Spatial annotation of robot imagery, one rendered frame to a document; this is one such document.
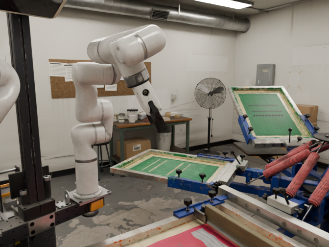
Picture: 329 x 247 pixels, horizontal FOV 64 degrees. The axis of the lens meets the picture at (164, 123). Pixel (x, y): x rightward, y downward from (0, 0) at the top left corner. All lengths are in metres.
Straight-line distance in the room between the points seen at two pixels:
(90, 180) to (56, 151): 3.51
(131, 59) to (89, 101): 0.44
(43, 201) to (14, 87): 0.46
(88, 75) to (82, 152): 0.34
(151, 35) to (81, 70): 0.37
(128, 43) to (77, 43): 3.99
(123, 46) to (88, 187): 0.71
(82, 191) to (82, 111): 0.35
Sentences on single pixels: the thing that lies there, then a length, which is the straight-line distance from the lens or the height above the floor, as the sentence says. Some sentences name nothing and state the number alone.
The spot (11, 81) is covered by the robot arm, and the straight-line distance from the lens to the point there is 0.96.
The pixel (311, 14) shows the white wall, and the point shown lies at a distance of 5.73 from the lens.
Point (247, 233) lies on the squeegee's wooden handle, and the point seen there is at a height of 1.05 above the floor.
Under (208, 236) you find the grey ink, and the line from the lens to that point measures 1.26.
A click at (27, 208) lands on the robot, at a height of 1.17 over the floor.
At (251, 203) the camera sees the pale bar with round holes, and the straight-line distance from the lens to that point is 1.41.
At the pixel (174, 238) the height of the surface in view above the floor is 0.95.
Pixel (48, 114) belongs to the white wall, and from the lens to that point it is 4.55.
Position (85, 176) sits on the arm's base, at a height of 1.23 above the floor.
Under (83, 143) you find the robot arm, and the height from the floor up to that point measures 1.38.
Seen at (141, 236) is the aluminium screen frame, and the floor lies 0.97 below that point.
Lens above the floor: 1.65
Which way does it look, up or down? 10 degrees down
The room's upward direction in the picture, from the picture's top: straight up
